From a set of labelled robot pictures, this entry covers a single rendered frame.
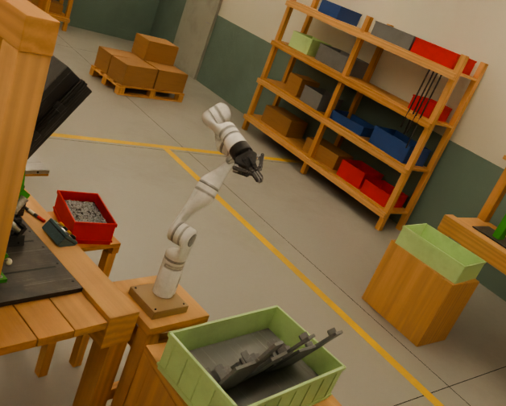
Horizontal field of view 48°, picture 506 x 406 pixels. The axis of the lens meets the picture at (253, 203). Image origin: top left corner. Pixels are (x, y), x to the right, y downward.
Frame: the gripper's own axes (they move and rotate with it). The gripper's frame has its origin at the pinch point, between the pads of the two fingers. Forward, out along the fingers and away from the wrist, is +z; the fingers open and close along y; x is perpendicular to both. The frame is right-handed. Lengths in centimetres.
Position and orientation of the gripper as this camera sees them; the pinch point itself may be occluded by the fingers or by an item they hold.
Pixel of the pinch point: (258, 177)
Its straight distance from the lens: 194.7
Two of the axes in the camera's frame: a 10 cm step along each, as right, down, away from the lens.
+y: 8.7, -4.1, 2.6
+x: -0.1, 5.3, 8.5
